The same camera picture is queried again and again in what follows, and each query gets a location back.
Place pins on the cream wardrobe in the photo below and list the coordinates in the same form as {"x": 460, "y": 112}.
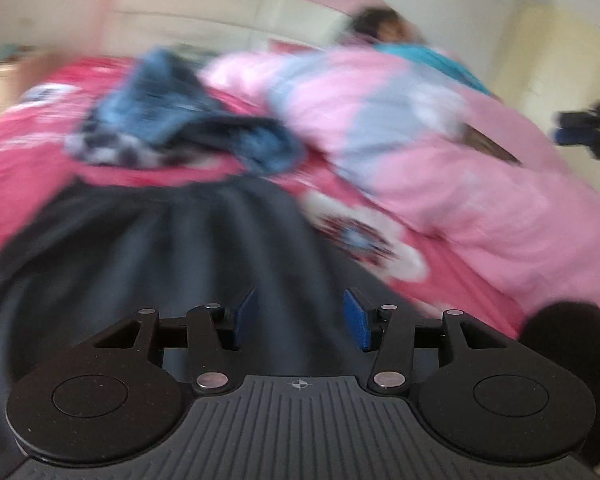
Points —
{"x": 555, "y": 60}

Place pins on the pink and grey quilt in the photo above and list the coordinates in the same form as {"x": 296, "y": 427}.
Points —
{"x": 480, "y": 185}

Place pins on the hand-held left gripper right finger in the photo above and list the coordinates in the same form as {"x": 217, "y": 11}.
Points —
{"x": 356, "y": 320}

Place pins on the person's dark clothing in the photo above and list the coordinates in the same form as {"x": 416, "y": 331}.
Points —
{"x": 570, "y": 340}

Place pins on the dark navy shirt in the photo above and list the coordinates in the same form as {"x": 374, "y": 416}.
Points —
{"x": 180, "y": 250}

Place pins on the plaid garment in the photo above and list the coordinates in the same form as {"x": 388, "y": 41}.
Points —
{"x": 110, "y": 152}

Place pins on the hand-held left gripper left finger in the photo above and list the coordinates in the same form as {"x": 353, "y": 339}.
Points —
{"x": 245, "y": 317}

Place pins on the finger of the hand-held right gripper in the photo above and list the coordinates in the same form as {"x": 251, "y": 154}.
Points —
{"x": 580, "y": 119}
{"x": 575, "y": 136}

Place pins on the white and pink headboard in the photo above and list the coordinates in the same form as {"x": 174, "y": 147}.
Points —
{"x": 205, "y": 10}

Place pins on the red floral blanket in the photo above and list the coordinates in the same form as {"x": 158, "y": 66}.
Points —
{"x": 30, "y": 160}

